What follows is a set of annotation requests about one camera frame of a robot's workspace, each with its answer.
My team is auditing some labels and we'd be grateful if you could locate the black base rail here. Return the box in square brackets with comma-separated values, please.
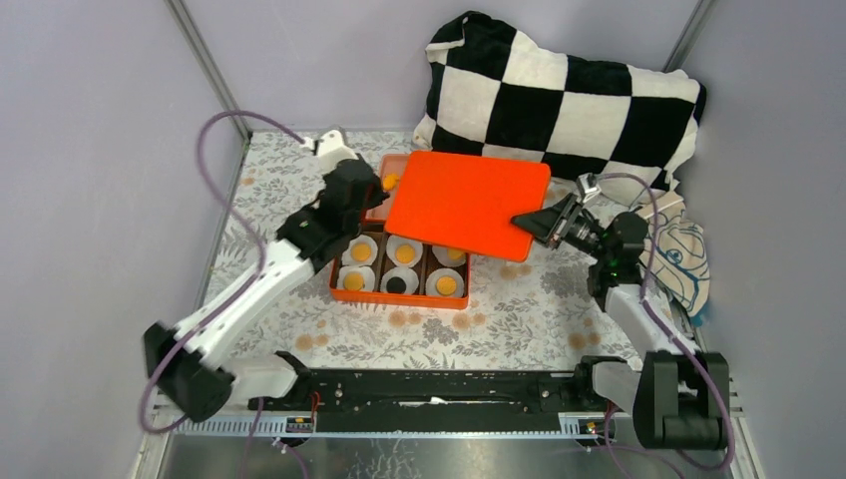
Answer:
[248, 351, 606, 435]

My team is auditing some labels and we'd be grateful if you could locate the pink cookie tray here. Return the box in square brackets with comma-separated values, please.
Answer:
[366, 154, 410, 222]

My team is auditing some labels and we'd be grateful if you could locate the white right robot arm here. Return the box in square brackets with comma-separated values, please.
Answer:
[511, 194, 735, 453]

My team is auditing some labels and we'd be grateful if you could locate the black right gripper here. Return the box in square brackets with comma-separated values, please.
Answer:
[509, 194, 611, 264]

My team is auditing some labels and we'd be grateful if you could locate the white paper cup front right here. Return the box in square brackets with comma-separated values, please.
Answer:
[425, 267, 465, 298]

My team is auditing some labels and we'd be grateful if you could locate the white paper cup back middle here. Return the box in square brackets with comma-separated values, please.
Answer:
[386, 235, 424, 267]

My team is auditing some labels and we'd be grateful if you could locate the white paper cup front left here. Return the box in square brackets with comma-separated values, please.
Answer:
[336, 265, 376, 292]

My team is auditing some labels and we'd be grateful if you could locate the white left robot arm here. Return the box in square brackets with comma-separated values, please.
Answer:
[143, 129, 388, 423]

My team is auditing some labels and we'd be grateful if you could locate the orange fish shaped cookie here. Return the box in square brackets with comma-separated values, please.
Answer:
[382, 174, 400, 191]

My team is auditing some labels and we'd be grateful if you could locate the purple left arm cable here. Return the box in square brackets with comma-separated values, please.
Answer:
[137, 110, 312, 436]

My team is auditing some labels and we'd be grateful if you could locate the orange cookie tin box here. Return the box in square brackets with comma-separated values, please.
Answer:
[329, 221, 470, 309]

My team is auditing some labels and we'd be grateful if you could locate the black white checkered pillow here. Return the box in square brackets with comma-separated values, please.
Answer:
[413, 11, 707, 206]

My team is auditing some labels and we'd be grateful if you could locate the white paper cup front middle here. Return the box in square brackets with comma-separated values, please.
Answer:
[380, 266, 419, 295]

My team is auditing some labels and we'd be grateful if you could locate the floral tablecloth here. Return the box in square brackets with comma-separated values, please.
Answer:
[207, 131, 641, 370]

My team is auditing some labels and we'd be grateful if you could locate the black sandwich cookie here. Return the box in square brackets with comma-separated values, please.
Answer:
[384, 276, 407, 294]

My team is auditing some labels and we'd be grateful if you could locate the beige blue printed cloth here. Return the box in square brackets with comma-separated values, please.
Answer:
[634, 192, 710, 327]

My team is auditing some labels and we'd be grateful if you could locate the round golden cookie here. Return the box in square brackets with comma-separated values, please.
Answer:
[343, 271, 367, 291]
[435, 275, 460, 296]
[350, 242, 373, 263]
[394, 243, 416, 264]
[447, 248, 466, 263]

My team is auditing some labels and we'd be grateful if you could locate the white paper cup back left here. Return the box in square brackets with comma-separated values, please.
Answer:
[341, 235, 378, 266]

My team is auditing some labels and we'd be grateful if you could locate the orange tin lid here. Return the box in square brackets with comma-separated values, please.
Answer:
[385, 152, 551, 262]

